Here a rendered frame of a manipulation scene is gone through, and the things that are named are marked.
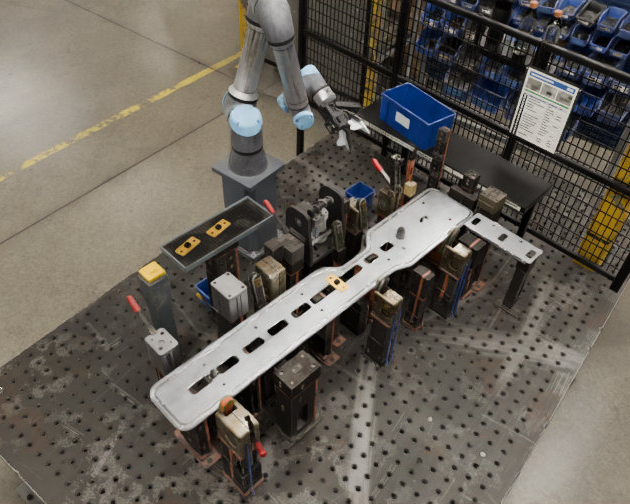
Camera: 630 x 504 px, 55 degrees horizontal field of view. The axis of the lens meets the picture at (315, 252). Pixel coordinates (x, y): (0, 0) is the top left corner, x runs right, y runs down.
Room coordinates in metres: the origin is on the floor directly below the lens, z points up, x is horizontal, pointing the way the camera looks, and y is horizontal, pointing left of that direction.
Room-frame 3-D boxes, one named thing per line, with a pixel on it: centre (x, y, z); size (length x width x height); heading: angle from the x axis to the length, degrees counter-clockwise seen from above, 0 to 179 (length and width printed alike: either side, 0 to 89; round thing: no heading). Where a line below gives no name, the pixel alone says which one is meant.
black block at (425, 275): (1.46, -0.39, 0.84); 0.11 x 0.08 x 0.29; 47
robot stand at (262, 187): (1.88, 0.28, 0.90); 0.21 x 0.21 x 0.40; 54
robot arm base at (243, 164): (1.88, 0.28, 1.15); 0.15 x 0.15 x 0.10
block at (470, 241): (1.64, -0.59, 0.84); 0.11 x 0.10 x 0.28; 47
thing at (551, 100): (2.05, -0.85, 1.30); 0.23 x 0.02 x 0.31; 47
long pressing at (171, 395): (1.36, -0.07, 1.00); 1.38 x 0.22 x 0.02; 137
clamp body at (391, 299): (1.30, -0.25, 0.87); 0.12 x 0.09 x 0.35; 47
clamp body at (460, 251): (1.53, -0.51, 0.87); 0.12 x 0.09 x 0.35; 47
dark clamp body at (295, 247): (1.49, 0.09, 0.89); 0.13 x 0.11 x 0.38; 47
